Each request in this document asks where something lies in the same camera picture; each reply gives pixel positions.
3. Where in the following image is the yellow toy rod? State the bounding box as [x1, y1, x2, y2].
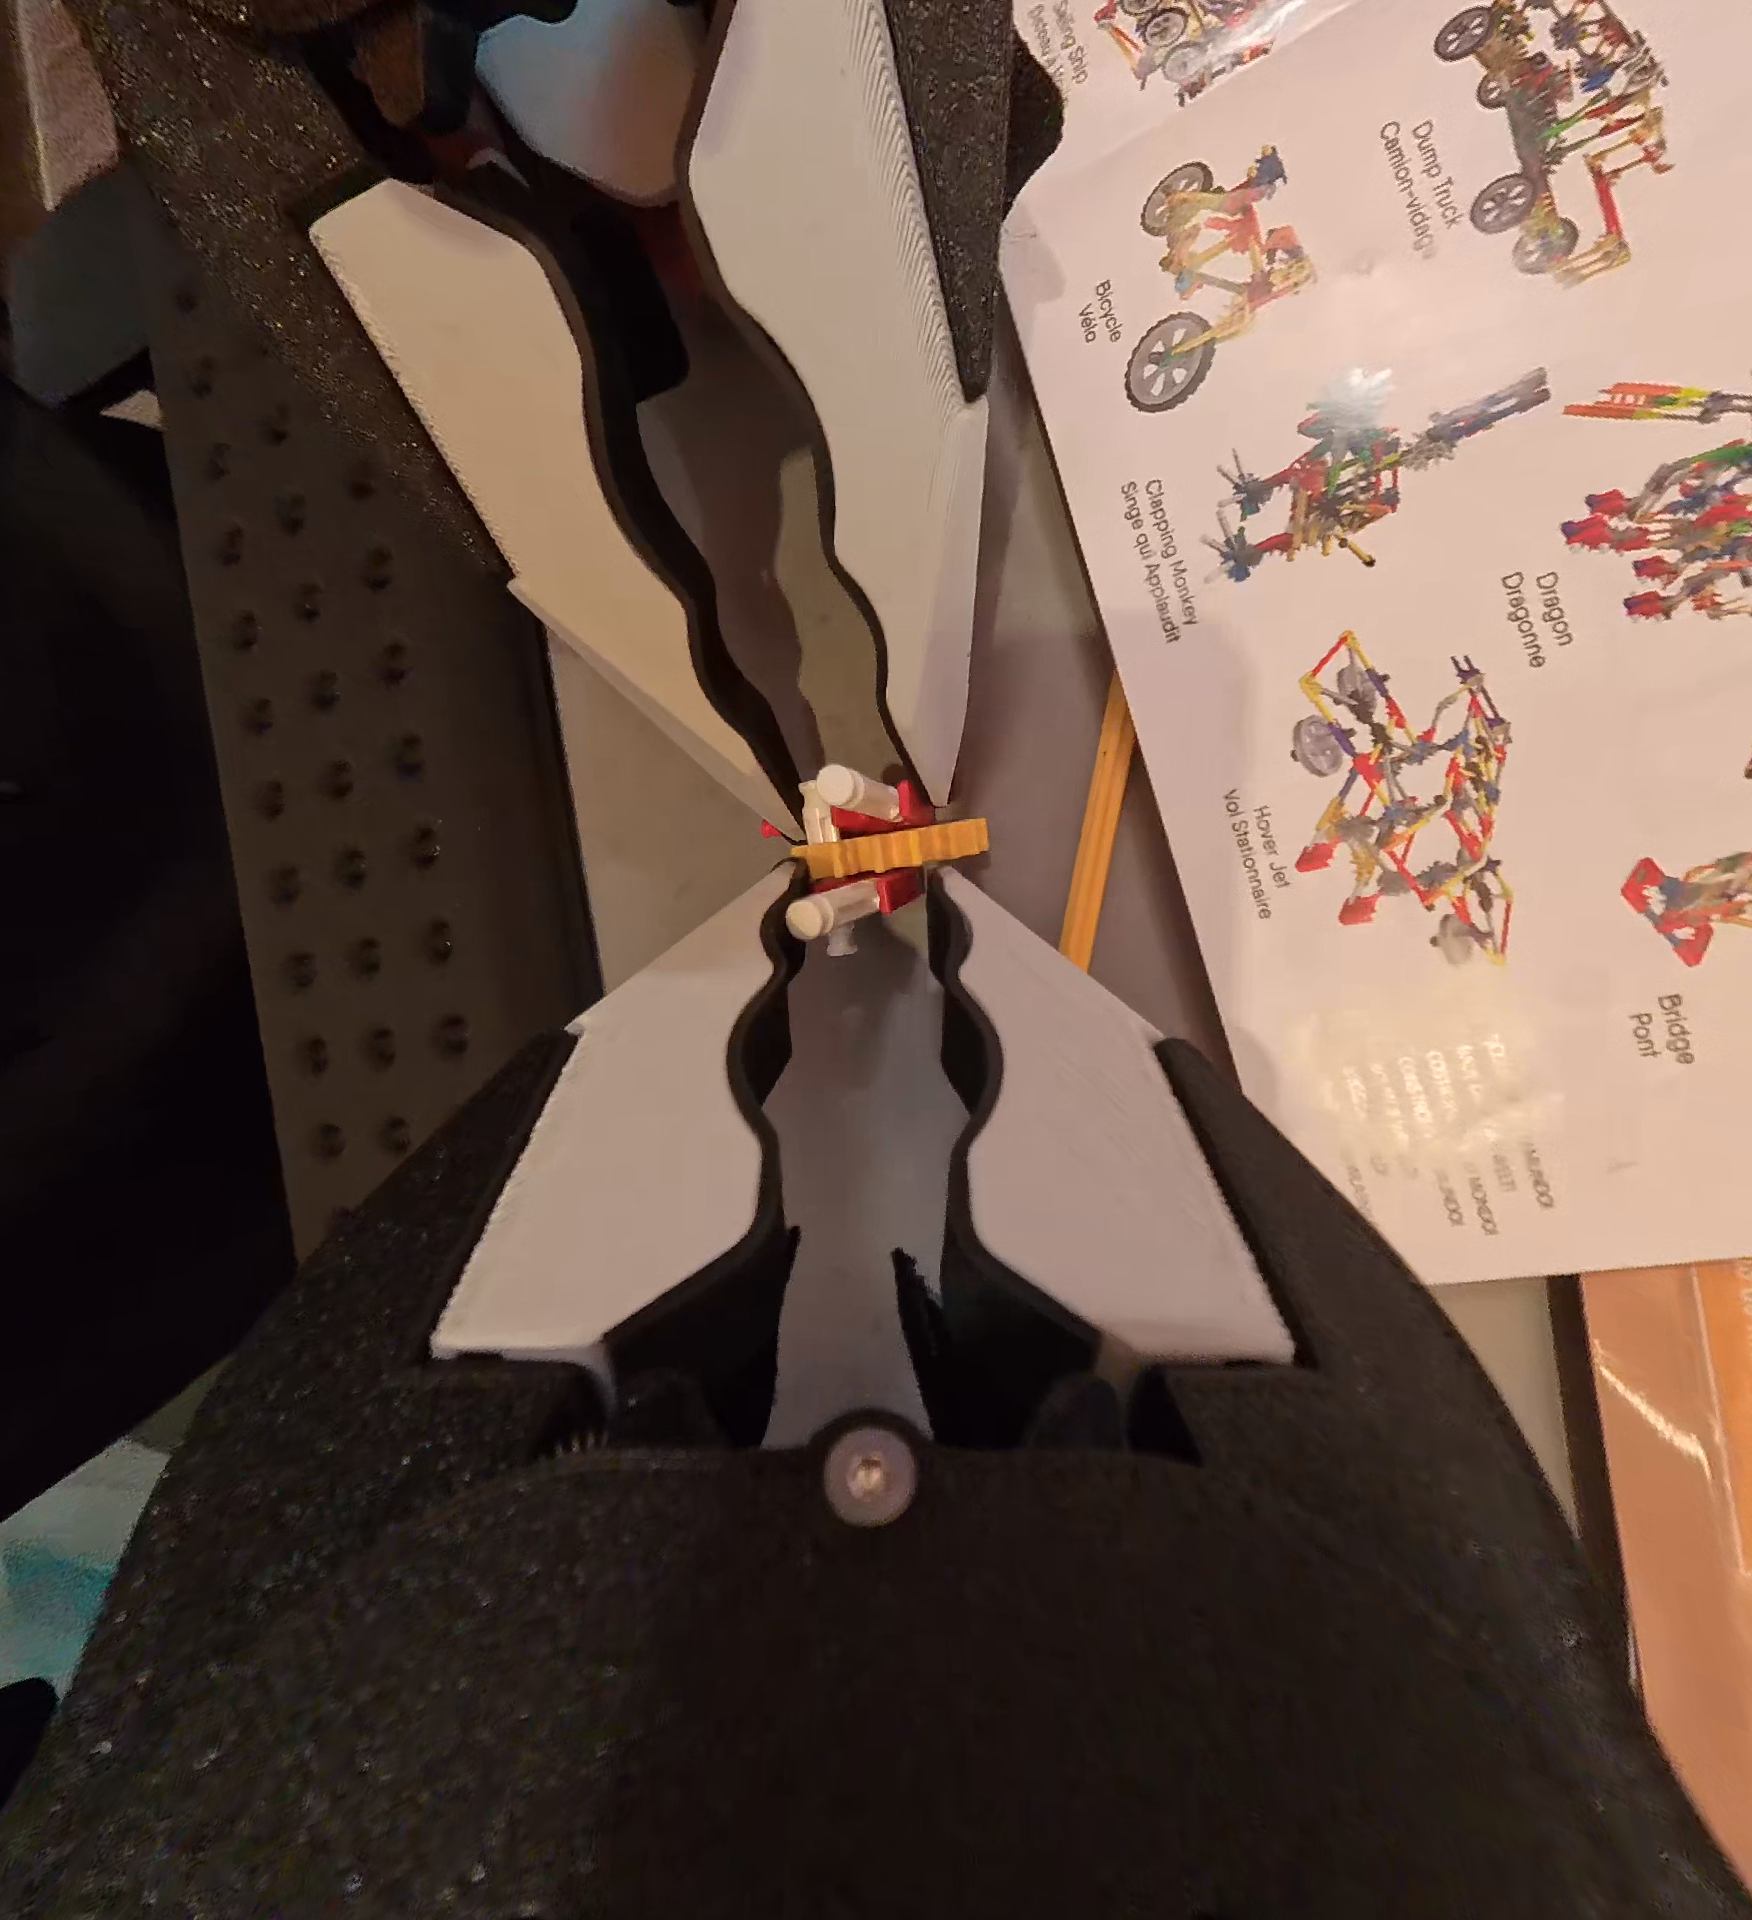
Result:
[1057, 677, 1135, 969]

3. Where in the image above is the orange printed toy box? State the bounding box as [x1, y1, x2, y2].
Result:
[1573, 1243, 1752, 1920]

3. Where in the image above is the white printed instruction booklet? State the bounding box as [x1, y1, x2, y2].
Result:
[1004, 0, 1752, 1290]

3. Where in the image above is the red yellow connector assembly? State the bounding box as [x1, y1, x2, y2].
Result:
[789, 817, 993, 876]

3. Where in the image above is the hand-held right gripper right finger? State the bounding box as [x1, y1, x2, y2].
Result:
[925, 870, 1298, 1368]

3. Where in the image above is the black dotted mat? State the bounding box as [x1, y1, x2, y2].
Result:
[142, 167, 598, 1220]

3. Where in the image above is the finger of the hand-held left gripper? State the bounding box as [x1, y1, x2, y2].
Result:
[309, 179, 805, 835]
[678, 0, 993, 803]

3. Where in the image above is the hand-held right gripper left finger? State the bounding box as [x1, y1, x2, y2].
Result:
[430, 870, 807, 1408]

